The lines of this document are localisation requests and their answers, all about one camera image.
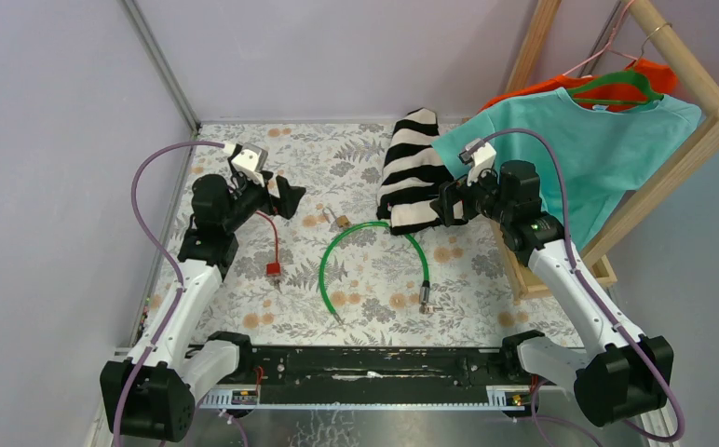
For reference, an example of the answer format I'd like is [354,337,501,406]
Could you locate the black white striped cloth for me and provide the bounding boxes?
[376,108,454,236]

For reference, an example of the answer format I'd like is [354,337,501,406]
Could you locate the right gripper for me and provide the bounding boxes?
[429,161,512,227]

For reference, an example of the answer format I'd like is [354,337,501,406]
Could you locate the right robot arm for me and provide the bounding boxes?
[430,161,674,427]

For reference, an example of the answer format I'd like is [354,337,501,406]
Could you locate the pink hanger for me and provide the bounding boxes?
[563,0,638,78]

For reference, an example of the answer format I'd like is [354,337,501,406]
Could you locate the cable lock keys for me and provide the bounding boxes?
[419,303,442,315]

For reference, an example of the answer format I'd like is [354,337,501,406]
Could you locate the brass padlock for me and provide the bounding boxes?
[322,207,352,230]

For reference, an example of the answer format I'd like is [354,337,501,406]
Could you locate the green cable lock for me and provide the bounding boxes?
[319,221,436,326]

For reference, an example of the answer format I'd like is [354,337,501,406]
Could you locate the teal t-shirt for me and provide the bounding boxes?
[432,88,702,250]

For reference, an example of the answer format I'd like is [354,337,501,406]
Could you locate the red cable lock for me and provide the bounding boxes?
[255,211,283,291]

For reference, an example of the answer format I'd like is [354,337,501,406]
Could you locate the green hanger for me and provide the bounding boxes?
[566,27,664,106]

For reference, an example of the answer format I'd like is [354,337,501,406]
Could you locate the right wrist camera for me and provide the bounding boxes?
[459,139,496,185]

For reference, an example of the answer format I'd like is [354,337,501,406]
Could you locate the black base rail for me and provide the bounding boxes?
[201,345,536,414]

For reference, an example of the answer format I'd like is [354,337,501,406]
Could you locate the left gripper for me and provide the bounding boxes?
[222,170,305,234]

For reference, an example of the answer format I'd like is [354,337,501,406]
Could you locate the orange t-shirt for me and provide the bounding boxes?
[478,58,680,115]

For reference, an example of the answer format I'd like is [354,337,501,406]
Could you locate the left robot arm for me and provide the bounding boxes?
[100,171,306,445]

